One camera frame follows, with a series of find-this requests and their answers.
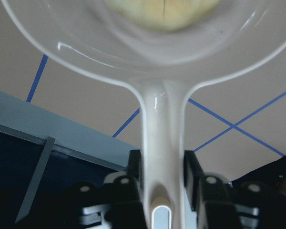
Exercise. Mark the beige plastic dustpan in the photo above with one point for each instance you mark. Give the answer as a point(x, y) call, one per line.
point(161, 69)

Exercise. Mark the person in black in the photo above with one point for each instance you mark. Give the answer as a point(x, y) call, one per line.
point(273, 175)

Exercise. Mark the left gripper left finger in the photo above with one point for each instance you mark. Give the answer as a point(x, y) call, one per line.
point(114, 205)

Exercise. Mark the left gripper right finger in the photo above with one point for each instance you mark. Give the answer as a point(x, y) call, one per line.
point(217, 205)

